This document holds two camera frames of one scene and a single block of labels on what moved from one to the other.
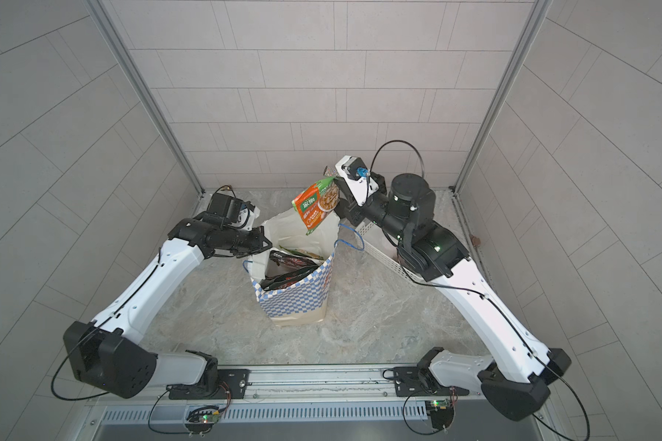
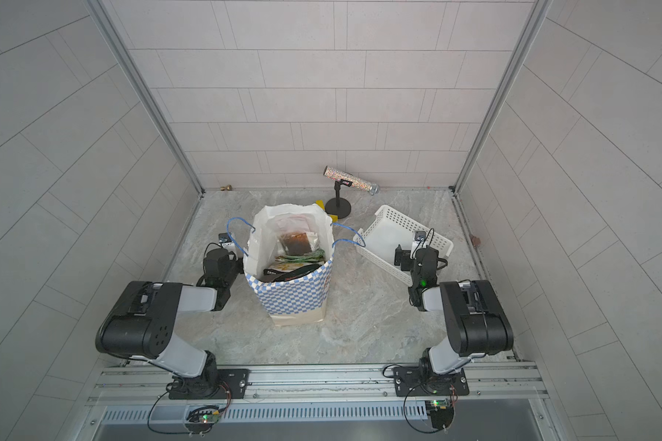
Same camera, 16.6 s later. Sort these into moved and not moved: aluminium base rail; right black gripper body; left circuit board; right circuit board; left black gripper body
Moved: right black gripper body; left black gripper body
Not moved: right circuit board; left circuit board; aluminium base rail
